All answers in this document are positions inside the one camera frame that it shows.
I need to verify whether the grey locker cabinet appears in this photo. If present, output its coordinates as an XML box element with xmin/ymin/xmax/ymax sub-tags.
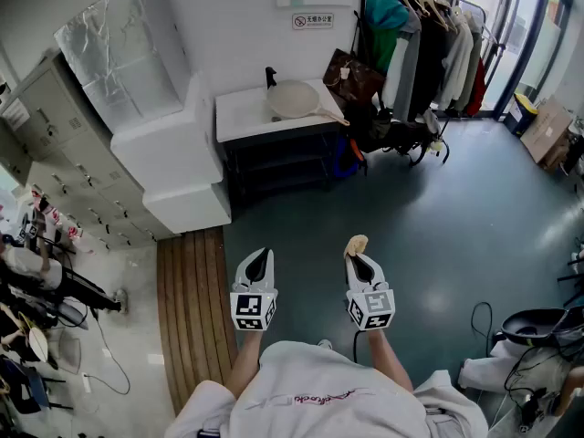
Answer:
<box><xmin>0</xmin><ymin>50</ymin><xmax>175</xmax><ymax>251</ymax></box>

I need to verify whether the blue and orange bag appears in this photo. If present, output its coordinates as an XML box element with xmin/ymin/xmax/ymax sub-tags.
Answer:
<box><xmin>334</xmin><ymin>134</ymin><xmax>369</xmax><ymax>178</ymax></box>

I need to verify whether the wooden decking strip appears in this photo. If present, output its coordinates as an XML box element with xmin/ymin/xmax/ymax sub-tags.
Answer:
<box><xmin>155</xmin><ymin>226</ymin><xmax>239</xmax><ymax>417</ymax></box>

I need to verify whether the no-smoking wall sign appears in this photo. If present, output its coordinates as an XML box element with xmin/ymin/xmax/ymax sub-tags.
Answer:
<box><xmin>291</xmin><ymin>13</ymin><xmax>335</xmax><ymax>31</ymax></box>

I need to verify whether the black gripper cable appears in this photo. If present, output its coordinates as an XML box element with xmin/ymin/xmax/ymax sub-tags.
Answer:
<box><xmin>352</xmin><ymin>328</ymin><xmax>366</xmax><ymax>365</ymax></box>

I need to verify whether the glass door with dark frame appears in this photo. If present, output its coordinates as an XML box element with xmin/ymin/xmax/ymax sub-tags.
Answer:
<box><xmin>449</xmin><ymin>0</ymin><xmax>584</xmax><ymax>120</ymax></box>

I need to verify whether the black clothes rack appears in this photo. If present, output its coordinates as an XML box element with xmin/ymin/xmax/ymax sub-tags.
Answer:
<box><xmin>353</xmin><ymin>0</ymin><xmax>508</xmax><ymax>167</ymax></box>

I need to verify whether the person's left forearm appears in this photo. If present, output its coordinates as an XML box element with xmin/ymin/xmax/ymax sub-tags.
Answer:
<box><xmin>224</xmin><ymin>328</ymin><xmax>266</xmax><ymax>401</ymax></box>

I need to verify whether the cardboard box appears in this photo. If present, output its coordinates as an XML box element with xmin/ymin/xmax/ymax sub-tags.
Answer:
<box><xmin>519</xmin><ymin>95</ymin><xmax>575</xmax><ymax>171</ymax></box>

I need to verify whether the row of wooden hangers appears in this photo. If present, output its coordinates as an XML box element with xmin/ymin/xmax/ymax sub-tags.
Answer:
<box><xmin>377</xmin><ymin>0</ymin><xmax>478</xmax><ymax>35</ymax></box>

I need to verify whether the yellow sponge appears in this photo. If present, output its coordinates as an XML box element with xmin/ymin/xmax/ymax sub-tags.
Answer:
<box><xmin>343</xmin><ymin>234</ymin><xmax>370</xmax><ymax>259</ymax></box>

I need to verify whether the person's right forearm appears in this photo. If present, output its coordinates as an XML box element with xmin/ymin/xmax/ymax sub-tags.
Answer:
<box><xmin>366</xmin><ymin>328</ymin><xmax>415</xmax><ymax>392</ymax></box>

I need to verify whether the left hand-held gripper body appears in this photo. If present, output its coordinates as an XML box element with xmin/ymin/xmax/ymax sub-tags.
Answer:
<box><xmin>229</xmin><ymin>280</ymin><xmax>279</xmax><ymax>333</ymax></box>

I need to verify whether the brown handbag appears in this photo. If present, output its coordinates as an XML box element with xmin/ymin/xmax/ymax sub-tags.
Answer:
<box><xmin>322</xmin><ymin>47</ymin><xmax>387</xmax><ymax>105</ymax></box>

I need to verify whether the black bin with yellow lid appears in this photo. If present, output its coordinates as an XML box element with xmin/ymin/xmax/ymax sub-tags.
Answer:
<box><xmin>503</xmin><ymin>92</ymin><xmax>540</xmax><ymax>137</ymax></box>

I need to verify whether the white paper fan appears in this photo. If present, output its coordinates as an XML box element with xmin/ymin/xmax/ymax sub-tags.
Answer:
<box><xmin>26</xmin><ymin>326</ymin><xmax>50</xmax><ymax>363</ymax></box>

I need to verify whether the white sink basin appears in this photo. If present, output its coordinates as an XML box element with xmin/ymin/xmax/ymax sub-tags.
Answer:
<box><xmin>214</xmin><ymin>78</ymin><xmax>349</xmax><ymax>144</ymax></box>

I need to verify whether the white stepped ledge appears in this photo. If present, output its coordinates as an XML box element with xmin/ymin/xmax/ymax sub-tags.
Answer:
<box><xmin>110</xmin><ymin>74</ymin><xmax>233</xmax><ymax>235</ymax></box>

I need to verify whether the dark sink cabinet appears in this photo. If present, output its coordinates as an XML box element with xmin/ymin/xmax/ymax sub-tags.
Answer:
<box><xmin>222</xmin><ymin>123</ymin><xmax>343</xmax><ymax>203</ymax></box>

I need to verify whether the silver foil duct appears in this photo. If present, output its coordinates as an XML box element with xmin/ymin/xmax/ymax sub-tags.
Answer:
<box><xmin>53</xmin><ymin>0</ymin><xmax>192</xmax><ymax>132</ymax></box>

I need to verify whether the black backpack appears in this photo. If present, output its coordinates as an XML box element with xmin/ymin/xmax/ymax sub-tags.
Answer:
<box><xmin>360</xmin><ymin>107</ymin><xmax>452</xmax><ymax>167</ymax></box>

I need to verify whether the black round appliance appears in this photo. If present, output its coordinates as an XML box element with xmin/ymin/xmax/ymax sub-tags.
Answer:
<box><xmin>500</xmin><ymin>307</ymin><xmax>584</xmax><ymax>351</ymax></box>

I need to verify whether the beige frying pan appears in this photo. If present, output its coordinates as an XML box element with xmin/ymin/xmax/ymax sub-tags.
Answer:
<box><xmin>266</xmin><ymin>79</ymin><xmax>351</xmax><ymax>128</ymax></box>

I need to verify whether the person's white shirt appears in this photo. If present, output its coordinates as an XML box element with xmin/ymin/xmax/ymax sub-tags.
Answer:
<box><xmin>163</xmin><ymin>339</ymin><xmax>490</xmax><ymax>438</ymax></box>

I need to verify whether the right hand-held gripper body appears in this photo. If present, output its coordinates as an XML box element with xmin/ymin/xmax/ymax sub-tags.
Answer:
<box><xmin>345</xmin><ymin>280</ymin><xmax>396</xmax><ymax>332</ymax></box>

